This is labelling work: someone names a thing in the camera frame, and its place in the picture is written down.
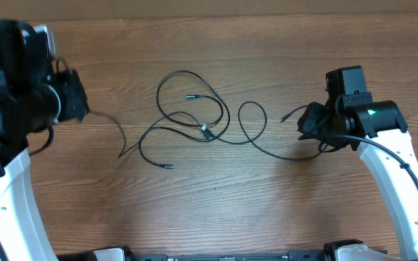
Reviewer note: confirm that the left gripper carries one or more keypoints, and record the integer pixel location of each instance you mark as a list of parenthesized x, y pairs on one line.
[(70, 85)]

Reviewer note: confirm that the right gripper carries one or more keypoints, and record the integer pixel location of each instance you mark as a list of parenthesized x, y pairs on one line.
[(308, 125)]

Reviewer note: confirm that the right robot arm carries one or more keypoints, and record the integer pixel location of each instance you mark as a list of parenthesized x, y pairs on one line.
[(378, 131)]

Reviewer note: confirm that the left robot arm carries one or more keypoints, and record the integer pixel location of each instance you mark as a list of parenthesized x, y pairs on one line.
[(37, 91)]

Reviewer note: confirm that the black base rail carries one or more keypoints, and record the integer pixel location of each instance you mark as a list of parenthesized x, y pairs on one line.
[(124, 253)]

